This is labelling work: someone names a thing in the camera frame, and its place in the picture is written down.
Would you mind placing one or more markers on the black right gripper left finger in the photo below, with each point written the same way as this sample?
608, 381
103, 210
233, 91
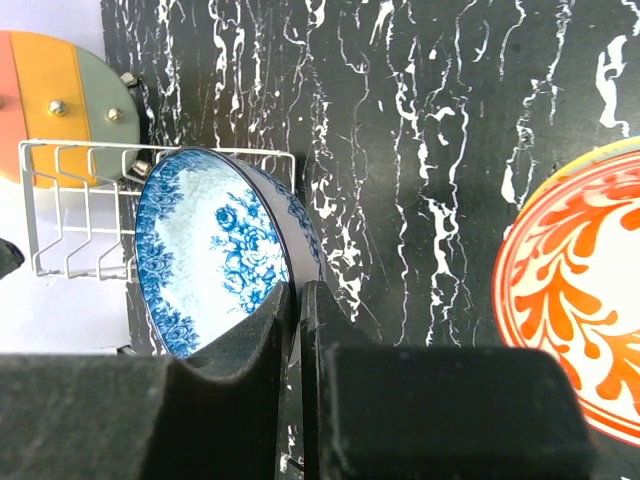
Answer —
213, 415

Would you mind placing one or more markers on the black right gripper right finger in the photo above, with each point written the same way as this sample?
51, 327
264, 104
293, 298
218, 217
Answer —
375, 411

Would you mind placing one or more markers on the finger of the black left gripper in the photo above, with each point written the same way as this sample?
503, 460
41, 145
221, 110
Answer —
11, 258

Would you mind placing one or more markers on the white wire dish rack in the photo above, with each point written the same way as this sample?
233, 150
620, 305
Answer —
80, 202

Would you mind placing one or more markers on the blue rose pattern bowl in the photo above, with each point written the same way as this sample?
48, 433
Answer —
213, 236

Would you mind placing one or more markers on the red flower striped bowl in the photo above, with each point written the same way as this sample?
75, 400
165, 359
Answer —
566, 281

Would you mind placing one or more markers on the yellow sun pattern bowl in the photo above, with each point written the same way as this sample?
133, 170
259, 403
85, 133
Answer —
599, 154

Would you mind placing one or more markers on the white cylinder with orange lid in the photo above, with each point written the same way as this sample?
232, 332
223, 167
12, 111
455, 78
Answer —
68, 97

